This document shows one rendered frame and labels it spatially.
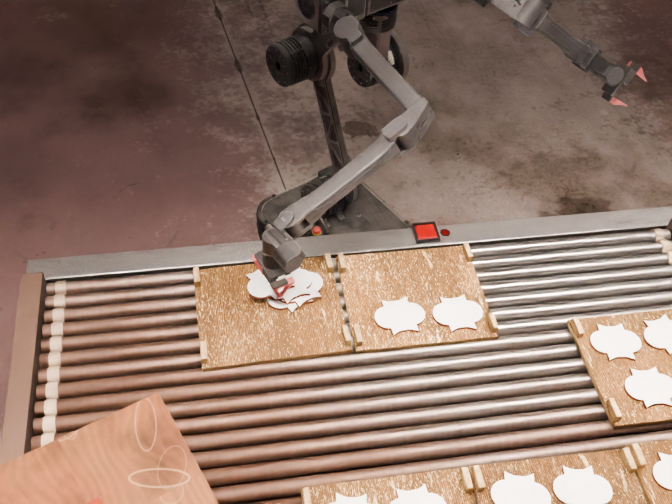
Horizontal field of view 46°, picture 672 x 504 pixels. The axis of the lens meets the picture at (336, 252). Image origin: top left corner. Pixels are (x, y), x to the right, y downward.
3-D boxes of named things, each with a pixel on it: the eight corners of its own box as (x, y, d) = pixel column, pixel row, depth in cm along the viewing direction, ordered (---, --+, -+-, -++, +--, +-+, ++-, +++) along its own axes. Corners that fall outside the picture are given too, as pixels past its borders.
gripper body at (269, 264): (274, 250, 225) (274, 232, 219) (291, 274, 219) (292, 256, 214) (253, 258, 222) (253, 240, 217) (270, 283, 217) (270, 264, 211)
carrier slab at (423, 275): (335, 259, 242) (336, 256, 241) (465, 248, 248) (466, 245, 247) (356, 354, 219) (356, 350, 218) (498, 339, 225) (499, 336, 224)
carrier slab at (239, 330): (193, 273, 236) (192, 269, 235) (329, 258, 242) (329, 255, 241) (202, 372, 213) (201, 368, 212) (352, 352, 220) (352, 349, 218)
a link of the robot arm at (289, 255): (300, 221, 219) (287, 208, 211) (325, 246, 213) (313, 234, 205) (269, 251, 218) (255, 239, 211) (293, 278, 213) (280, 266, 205)
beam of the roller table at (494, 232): (31, 272, 241) (27, 259, 237) (665, 218, 271) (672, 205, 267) (29, 294, 235) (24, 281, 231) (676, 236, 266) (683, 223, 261)
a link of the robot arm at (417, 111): (447, 124, 214) (438, 105, 206) (407, 156, 215) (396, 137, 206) (360, 32, 237) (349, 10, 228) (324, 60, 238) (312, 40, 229)
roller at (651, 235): (50, 289, 235) (46, 278, 231) (661, 234, 263) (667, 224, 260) (49, 302, 232) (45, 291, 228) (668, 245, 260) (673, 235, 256)
